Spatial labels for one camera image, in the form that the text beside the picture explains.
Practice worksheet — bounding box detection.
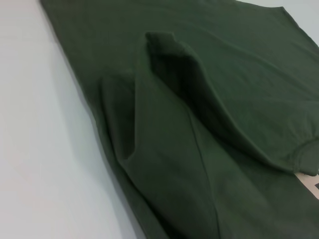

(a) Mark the dark green shirt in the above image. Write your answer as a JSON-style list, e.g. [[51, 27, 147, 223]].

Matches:
[[39, 0, 319, 239]]

